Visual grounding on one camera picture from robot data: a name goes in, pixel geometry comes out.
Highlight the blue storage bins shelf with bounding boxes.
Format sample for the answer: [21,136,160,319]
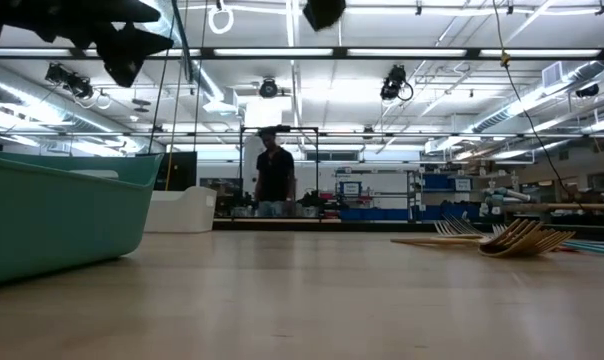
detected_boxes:
[339,172,483,222]

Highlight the silver ventilation duct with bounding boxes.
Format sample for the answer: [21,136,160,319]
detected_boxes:
[471,59,604,134]

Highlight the white plastic bin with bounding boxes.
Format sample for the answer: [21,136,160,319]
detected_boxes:
[144,185,218,234]

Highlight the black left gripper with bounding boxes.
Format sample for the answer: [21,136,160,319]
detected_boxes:
[0,0,175,89]

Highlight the black table frame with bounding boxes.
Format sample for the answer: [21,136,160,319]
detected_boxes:
[212,218,604,242]

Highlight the overhead frame bar with lights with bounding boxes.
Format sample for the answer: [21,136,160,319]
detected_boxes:
[0,46,604,62]

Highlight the teal plastic bin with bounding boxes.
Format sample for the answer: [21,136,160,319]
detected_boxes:
[0,147,166,289]

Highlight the black ceiling camera mount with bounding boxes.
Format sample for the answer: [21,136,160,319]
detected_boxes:
[44,62,96,100]

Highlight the black fork teal handle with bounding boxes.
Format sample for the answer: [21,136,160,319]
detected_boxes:
[561,239,604,251]
[564,243,604,258]

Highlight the round black ceiling device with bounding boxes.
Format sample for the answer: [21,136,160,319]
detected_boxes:
[258,77,280,99]

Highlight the person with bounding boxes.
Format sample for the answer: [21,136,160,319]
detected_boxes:
[254,127,297,219]

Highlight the gold fork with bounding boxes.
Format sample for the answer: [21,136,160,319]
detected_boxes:
[390,218,544,260]
[501,227,577,257]

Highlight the white cable ring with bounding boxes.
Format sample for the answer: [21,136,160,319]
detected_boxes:
[207,0,235,36]

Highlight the black benchtop equipment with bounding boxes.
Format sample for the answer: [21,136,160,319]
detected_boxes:
[296,189,329,209]

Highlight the black ceiling camera with cable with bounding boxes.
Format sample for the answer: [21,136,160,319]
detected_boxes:
[379,63,415,103]

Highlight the white rolled tubes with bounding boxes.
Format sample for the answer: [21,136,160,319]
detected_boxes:
[483,185,532,207]

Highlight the wooden workbench top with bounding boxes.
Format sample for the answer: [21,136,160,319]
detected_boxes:
[501,202,604,211]

